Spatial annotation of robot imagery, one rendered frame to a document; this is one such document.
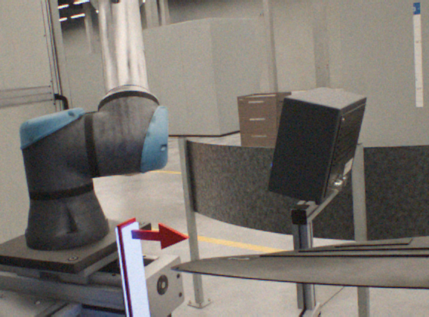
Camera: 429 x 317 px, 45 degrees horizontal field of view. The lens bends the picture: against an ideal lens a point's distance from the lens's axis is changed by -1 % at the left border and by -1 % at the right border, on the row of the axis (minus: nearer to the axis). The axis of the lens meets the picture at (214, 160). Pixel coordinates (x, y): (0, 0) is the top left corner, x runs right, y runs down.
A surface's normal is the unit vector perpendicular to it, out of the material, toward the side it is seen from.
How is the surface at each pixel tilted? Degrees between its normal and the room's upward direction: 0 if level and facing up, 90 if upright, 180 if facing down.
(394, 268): 4
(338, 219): 90
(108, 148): 90
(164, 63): 90
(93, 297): 90
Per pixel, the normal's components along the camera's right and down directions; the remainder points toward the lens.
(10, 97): 0.89, 0.00
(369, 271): -0.09, -0.99
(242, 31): 0.78, 0.04
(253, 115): -0.58, 0.19
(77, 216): 0.50, -0.21
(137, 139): 0.13, -0.01
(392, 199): -0.33, 0.19
